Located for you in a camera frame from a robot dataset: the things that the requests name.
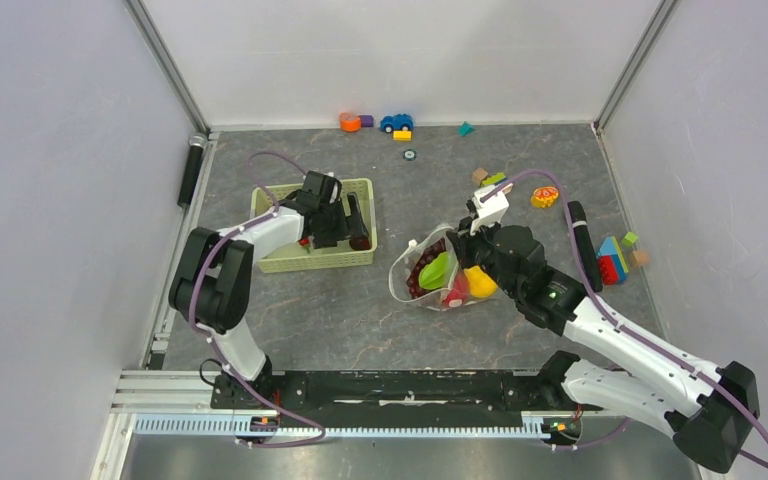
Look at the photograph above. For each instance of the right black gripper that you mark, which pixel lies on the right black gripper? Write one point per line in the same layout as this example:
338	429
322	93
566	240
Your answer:
462	240

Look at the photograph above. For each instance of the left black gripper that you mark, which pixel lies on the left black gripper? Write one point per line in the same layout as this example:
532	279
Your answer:
350	225

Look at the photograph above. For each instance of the dark brown date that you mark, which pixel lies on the dark brown date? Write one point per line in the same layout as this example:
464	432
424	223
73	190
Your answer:
360	243

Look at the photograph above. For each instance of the pale green plastic basket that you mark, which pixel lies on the pale green plastic basket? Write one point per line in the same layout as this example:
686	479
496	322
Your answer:
295	257

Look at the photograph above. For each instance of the green leaf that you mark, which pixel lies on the green leaf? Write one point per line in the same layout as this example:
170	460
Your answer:
437	273

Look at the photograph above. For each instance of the red tomato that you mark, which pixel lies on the red tomato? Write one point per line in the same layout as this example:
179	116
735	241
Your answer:
459	292

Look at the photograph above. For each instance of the clear dotted zip bag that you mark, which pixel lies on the clear dotted zip bag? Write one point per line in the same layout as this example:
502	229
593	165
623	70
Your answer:
400	270

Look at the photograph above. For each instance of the purple grape bunch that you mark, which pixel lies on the purple grape bunch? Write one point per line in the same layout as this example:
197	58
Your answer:
429	253

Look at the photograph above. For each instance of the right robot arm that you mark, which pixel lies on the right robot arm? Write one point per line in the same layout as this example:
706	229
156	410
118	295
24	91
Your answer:
707	410

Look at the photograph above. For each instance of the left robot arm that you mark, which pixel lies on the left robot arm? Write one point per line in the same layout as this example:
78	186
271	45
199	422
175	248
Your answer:
212	282

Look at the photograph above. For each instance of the green blue white brick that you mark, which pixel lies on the green blue white brick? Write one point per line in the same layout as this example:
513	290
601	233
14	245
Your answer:
494	179

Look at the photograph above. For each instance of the brown wooden cube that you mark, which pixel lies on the brown wooden cube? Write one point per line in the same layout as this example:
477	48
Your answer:
479	176

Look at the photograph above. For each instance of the yellow orange toy figure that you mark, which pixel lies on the yellow orange toy figure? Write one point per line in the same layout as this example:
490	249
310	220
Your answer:
544	197

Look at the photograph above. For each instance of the black microphone on right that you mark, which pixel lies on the black microphone on right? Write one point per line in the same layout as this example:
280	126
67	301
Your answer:
584	245

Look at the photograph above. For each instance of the black microphone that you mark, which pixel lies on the black microphone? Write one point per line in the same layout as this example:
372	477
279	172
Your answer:
584	245
196	145

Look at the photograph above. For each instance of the orange round block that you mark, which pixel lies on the orange round block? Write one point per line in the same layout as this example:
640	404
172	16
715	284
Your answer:
350	122

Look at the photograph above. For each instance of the purple block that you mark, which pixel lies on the purple block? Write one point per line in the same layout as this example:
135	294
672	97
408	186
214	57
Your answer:
367	121

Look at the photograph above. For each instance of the yellow rectangular block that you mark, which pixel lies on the yellow rectangular block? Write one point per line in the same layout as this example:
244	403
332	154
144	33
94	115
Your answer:
402	136

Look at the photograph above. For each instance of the teal triangular block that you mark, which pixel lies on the teal triangular block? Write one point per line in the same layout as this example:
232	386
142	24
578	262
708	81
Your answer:
466	129

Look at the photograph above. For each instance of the blue toy car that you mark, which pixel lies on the blue toy car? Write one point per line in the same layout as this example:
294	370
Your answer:
397	122

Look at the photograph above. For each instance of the multicolour brick stack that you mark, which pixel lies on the multicolour brick stack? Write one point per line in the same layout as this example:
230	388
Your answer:
613	268

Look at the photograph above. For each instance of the small green cube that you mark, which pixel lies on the small green cube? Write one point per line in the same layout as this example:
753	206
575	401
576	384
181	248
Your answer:
629	240

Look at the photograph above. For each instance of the black microphone on left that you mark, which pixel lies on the black microphone on left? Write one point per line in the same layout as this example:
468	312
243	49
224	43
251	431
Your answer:
196	145

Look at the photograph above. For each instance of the small tan cube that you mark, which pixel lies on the small tan cube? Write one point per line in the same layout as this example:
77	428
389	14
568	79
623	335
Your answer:
639	258

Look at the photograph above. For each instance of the black base bar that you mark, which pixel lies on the black base bar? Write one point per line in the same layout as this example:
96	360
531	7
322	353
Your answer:
409	399

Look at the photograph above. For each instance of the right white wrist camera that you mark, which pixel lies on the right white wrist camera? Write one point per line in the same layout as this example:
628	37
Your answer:
487	206

